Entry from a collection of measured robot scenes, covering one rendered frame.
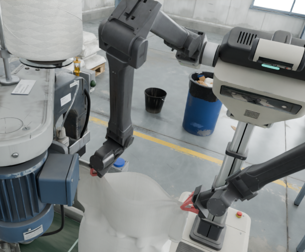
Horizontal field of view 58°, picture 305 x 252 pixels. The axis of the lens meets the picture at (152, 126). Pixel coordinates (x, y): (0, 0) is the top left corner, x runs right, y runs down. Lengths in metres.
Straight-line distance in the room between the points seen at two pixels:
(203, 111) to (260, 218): 1.26
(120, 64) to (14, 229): 0.46
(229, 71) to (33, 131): 0.75
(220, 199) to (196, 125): 2.44
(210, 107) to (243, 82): 2.05
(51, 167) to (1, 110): 0.17
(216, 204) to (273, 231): 1.73
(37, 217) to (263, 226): 2.03
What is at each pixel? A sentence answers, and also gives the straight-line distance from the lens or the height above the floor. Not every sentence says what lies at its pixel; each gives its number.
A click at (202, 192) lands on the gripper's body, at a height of 1.10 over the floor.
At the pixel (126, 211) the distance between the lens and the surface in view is 1.02.
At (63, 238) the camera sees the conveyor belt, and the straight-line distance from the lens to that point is 1.69.
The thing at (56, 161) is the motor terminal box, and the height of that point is 1.30.
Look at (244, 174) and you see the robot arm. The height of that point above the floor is 1.25.
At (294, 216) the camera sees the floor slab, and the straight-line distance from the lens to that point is 2.76.
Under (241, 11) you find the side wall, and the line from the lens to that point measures 8.77.
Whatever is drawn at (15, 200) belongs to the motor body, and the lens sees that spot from 0.69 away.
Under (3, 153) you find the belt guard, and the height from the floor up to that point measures 1.40.
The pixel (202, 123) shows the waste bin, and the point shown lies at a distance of 3.20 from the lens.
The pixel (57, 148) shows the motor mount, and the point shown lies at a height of 1.30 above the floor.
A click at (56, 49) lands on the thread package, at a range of 0.62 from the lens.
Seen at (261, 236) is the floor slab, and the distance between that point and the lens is 2.45.
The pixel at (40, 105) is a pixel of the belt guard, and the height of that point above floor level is 1.42.
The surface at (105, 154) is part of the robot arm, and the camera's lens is 0.87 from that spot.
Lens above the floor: 1.75
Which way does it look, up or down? 32 degrees down
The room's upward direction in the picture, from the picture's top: 8 degrees clockwise
